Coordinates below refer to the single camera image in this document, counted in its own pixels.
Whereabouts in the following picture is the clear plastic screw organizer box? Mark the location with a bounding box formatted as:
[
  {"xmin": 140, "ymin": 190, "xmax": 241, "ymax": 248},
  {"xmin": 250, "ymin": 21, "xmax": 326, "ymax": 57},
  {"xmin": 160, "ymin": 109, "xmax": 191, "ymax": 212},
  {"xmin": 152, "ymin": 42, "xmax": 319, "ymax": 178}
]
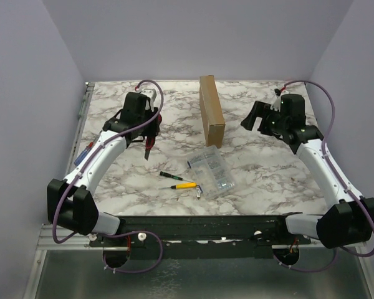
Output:
[{"xmin": 186, "ymin": 145, "xmax": 236, "ymax": 200}]

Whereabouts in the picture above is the brown cardboard express box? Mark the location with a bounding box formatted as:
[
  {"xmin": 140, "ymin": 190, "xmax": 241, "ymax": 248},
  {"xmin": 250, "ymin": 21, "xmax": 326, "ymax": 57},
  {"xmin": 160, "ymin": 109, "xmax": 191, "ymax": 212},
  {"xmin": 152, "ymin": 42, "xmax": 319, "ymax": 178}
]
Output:
[{"xmin": 199, "ymin": 75, "xmax": 225, "ymax": 148}]

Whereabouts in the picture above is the aluminium frame rail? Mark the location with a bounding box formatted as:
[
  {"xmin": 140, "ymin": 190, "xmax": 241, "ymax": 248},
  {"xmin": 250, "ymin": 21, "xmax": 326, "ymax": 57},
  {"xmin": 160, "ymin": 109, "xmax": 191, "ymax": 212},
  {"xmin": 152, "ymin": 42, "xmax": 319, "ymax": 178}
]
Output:
[{"xmin": 21, "ymin": 222, "xmax": 374, "ymax": 299}]

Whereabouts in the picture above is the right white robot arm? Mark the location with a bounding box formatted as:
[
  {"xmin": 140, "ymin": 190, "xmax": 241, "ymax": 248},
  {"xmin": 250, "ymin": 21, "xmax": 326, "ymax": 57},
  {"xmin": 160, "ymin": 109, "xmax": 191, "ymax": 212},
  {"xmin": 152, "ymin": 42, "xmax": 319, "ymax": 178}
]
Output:
[{"xmin": 241, "ymin": 94, "xmax": 374, "ymax": 249}]

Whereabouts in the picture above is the left side metal rail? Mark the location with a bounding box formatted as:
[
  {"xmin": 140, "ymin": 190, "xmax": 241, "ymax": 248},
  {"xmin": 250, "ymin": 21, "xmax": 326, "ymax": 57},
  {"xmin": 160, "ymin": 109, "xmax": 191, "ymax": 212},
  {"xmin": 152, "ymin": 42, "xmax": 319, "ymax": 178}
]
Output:
[{"xmin": 69, "ymin": 82, "xmax": 95, "ymax": 165}]

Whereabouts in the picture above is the red blue screwdriver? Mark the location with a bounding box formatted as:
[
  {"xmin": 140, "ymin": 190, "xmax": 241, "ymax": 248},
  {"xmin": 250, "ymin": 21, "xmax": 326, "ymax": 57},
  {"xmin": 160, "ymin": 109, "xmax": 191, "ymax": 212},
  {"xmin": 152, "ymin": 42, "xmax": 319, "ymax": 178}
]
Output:
[{"xmin": 74, "ymin": 142, "xmax": 94, "ymax": 166}]

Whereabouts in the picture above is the yellow handled screwdriver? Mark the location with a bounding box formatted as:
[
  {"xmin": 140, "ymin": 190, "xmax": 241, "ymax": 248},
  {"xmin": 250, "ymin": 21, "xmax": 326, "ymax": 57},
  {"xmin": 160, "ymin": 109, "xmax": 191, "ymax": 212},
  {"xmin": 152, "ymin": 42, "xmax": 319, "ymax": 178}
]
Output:
[{"xmin": 164, "ymin": 183, "xmax": 197, "ymax": 190}]

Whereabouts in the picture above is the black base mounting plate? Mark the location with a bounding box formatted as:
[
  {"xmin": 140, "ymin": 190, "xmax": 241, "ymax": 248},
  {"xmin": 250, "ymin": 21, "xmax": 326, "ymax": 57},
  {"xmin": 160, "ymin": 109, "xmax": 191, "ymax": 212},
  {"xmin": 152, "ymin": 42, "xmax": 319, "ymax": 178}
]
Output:
[{"xmin": 89, "ymin": 214, "xmax": 312, "ymax": 261}]

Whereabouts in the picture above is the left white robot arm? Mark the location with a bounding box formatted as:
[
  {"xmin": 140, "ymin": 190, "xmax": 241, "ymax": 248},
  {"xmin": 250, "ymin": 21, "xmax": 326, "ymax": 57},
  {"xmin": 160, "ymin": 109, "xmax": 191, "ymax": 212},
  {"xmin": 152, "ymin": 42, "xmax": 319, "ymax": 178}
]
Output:
[{"xmin": 47, "ymin": 88, "xmax": 161, "ymax": 246}]

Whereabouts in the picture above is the black green precision screwdriver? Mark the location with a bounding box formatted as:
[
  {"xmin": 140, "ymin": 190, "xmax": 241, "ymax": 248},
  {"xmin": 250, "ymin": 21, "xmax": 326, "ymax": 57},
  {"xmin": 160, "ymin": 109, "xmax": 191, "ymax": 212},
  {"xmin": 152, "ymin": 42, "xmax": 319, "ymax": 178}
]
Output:
[{"xmin": 160, "ymin": 171, "xmax": 184, "ymax": 181}]

